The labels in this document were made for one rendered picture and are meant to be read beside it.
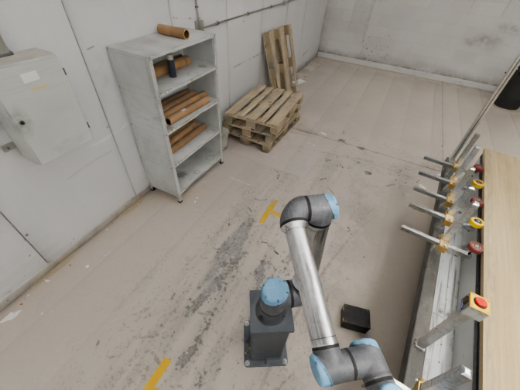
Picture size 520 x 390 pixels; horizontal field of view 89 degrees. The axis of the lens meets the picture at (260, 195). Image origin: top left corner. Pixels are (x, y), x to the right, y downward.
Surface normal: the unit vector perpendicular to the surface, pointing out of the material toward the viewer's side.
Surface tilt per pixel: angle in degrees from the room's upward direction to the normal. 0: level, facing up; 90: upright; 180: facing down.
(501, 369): 0
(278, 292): 5
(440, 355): 0
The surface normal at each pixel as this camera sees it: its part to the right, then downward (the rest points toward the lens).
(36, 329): 0.05, -0.72
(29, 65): 0.89, 0.35
